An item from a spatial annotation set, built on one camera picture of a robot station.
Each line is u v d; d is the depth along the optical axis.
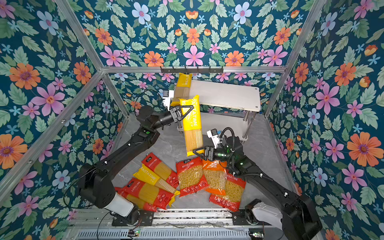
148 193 0.78
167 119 0.62
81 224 0.72
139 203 0.76
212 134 0.67
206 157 0.64
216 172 0.85
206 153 0.63
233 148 0.55
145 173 0.86
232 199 0.75
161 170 0.88
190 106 0.64
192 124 0.66
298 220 0.40
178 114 0.62
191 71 0.94
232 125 1.10
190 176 0.83
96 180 0.42
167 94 0.62
